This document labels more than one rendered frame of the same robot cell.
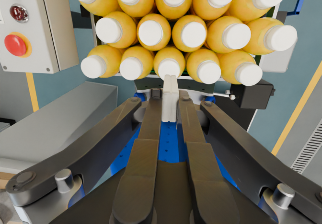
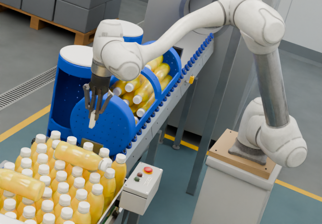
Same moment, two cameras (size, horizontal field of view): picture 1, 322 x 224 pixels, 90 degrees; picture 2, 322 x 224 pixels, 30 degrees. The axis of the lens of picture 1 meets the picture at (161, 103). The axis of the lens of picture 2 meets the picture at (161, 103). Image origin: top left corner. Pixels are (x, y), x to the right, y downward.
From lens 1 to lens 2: 2.27 m
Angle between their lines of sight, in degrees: 41
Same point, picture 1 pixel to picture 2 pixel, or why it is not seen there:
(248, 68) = (56, 134)
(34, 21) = (135, 172)
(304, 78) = not seen: outside the picture
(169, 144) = (101, 129)
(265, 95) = not seen: hidden behind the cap
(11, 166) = (225, 166)
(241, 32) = (55, 142)
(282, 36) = (41, 136)
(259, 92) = not seen: hidden behind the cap
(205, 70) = (73, 139)
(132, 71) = (103, 149)
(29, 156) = (220, 176)
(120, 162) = (125, 123)
